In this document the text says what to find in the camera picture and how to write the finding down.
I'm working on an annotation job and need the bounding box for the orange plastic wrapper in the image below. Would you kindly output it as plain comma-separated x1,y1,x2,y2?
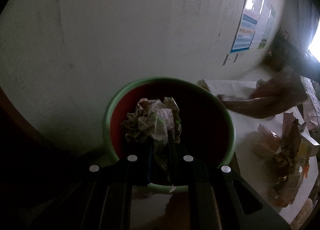
252,112,310,208

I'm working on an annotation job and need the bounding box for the paper wrapper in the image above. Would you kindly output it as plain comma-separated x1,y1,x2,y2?
121,97,182,145

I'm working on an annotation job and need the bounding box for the green red trash bin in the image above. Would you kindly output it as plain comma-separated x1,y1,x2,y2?
102,78,235,193

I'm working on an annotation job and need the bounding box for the white cloth mat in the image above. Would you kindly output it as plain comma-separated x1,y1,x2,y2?
197,79,318,223

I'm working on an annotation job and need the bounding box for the bright window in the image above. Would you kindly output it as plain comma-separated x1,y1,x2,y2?
308,22,320,62

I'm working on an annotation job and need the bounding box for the blue wall poster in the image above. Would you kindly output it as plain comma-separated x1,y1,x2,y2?
230,0,265,53

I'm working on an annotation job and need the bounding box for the small green wall poster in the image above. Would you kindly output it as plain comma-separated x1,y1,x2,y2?
258,5,276,49

